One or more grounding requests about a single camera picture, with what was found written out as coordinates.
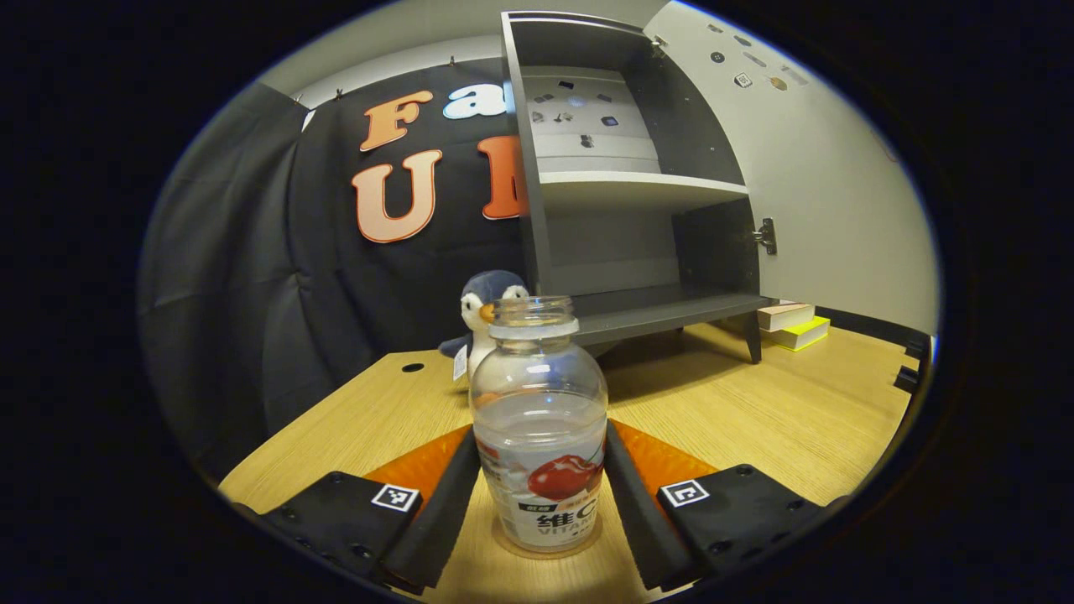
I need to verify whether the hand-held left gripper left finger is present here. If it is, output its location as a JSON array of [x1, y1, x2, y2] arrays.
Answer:
[[262, 424, 483, 592]]

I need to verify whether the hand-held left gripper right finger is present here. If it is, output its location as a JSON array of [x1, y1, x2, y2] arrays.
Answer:
[[604, 418, 832, 592]]

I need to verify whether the clear bottle with red label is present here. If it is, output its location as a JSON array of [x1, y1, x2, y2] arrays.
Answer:
[[468, 295, 609, 555]]

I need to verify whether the light grey cabinet door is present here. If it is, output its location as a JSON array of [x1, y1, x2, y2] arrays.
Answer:
[[644, 0, 939, 336]]

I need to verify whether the white cabinet shelf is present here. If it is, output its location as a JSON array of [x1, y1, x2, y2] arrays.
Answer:
[[540, 171, 750, 211]]

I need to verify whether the blue penguin plush toy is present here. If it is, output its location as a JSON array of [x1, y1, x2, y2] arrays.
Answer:
[[438, 269, 531, 395]]

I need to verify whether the brown cover book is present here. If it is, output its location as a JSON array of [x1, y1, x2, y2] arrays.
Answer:
[[757, 302, 816, 333]]

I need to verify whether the black backdrop cloth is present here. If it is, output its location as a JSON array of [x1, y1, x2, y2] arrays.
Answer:
[[138, 57, 931, 483]]

